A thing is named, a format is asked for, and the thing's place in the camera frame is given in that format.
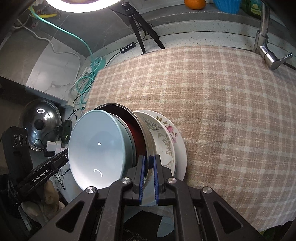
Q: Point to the left gloved hand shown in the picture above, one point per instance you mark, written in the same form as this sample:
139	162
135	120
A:
47	207

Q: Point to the blue plastic cup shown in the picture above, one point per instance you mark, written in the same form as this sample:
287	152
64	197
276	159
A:
228	6

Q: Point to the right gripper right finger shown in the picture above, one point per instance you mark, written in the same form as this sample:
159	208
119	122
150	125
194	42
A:
199	214

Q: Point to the chrome faucet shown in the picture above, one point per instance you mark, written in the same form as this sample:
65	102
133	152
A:
261	40

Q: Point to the green dish soap bottle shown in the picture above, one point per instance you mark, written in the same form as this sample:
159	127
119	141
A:
251	7

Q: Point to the light blue ceramic bowl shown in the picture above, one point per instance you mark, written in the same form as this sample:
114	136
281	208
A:
101	149

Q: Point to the steel pot lid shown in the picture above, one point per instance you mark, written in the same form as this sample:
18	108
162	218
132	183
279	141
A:
41	119

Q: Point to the ring light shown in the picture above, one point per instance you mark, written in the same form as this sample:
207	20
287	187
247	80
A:
81	6

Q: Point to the teal power strip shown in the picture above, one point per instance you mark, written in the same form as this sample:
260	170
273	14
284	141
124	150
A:
98	64

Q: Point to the large stainless steel bowl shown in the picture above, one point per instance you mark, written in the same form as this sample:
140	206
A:
150	145

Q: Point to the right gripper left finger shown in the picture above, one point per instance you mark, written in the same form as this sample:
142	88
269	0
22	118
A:
97	214

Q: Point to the plaid table cloth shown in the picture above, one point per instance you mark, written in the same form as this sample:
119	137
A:
236	117

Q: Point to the red steel bowl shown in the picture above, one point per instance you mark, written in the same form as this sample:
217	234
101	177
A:
135	130

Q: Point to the small pink flower plate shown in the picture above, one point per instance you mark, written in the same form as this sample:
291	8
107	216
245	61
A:
178	142

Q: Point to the inline light remote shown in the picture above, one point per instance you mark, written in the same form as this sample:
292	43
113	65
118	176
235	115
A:
127	47

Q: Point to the orange fruit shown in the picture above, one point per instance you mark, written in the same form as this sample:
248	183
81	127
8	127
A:
195	4

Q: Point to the white leaf pattern plate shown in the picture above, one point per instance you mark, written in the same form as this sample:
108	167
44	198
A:
162	140

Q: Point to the dark green dish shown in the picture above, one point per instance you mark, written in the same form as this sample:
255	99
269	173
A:
65	131

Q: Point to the black tripod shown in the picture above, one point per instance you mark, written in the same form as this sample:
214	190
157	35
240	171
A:
137	22

